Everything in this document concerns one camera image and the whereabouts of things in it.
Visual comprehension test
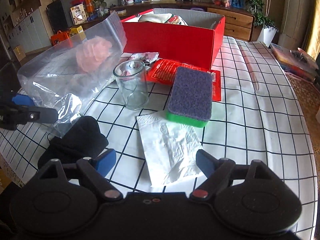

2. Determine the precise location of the white floor air conditioner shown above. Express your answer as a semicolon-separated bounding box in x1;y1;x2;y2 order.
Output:
278;0;313;49

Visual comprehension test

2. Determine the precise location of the clear glass jar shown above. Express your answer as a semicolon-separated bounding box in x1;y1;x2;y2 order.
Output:
113;60;149;111

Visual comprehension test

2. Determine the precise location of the red cardboard box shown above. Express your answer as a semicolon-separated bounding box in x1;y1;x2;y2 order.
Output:
121;8;225;69

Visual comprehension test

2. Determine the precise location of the orange gift box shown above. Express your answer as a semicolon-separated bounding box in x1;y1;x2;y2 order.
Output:
50;31;69;46

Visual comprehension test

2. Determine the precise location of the clear plastic zip bag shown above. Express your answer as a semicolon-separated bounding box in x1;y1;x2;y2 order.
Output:
17;12;127;137

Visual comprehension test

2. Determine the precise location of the white printed cloth bag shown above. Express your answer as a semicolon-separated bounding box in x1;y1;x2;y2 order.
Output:
138;13;188;25

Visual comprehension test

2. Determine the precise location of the yellow carton box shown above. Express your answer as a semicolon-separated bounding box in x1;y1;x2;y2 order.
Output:
68;25;84;37

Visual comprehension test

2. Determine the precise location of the purple green scrub sponge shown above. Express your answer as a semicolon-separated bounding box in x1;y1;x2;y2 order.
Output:
166;67;213;128

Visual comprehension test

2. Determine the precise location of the small cardboard box on cabinet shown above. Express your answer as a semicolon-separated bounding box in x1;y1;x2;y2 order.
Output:
114;9;127;17

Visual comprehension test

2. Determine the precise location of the black cloth item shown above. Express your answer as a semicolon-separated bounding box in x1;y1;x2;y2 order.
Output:
37;116;108;169

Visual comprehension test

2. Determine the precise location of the wooden tv cabinet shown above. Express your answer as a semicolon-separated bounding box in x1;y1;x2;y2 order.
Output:
75;0;256;42

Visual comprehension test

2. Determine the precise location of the white tissue packet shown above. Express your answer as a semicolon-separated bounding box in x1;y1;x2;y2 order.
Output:
136;111;203;187

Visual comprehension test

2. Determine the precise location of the pink mesh bath sponge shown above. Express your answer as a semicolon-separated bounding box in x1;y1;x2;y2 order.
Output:
75;36;112;73

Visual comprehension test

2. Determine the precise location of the tall green potted plant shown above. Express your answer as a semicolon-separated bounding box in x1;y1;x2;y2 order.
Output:
245;0;278;47

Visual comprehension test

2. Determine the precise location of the red printed packet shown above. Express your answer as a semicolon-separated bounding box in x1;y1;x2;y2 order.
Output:
146;59;221;101

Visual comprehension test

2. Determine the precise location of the yellow curtain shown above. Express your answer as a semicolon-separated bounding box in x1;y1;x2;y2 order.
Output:
303;0;319;60

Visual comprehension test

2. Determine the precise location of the clear plastic organizer box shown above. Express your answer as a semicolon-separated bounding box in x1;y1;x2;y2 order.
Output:
270;43;319;84

